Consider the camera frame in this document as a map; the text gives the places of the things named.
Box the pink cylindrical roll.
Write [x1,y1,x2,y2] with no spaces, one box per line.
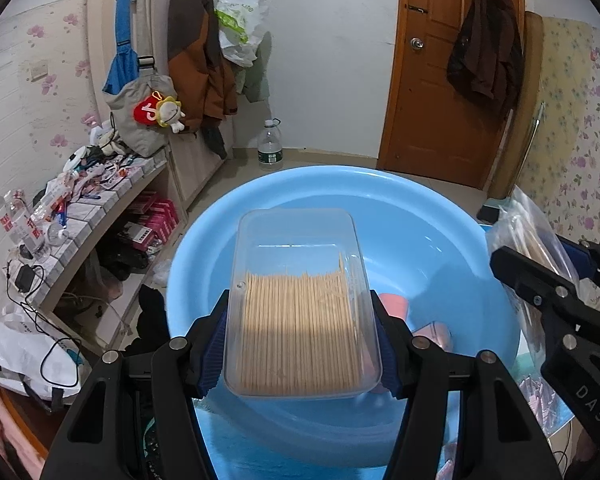
[379,292,408,321]

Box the cotton swab bag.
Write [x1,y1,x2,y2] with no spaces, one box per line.
[486,186,580,370]

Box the clear toothpick box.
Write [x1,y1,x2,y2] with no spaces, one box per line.
[223,208,382,399]

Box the light blue plastic basin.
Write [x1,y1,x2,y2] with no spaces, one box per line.
[166,166,519,479]

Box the cluttered side shelf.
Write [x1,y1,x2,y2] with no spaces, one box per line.
[9,148,186,354]

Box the beige wardrobe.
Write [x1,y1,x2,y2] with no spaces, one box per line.
[86,0,237,206]

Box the large water bottle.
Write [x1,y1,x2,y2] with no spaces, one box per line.
[257,118,284,169]

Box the brown wooden door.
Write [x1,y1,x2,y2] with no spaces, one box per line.
[377,0,504,188]

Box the dark brown hanging coat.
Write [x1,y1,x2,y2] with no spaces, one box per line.
[446,0,524,118]

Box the brown orange hanging jacket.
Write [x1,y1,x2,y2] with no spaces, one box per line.
[168,0,237,159]

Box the green hanging garment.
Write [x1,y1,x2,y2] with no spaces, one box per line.
[228,32,270,103]

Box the white green plastic bag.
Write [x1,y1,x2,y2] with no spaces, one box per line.
[213,0,271,68]

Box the blue hanging strap bag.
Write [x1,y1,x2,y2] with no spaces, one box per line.
[102,0,140,96]

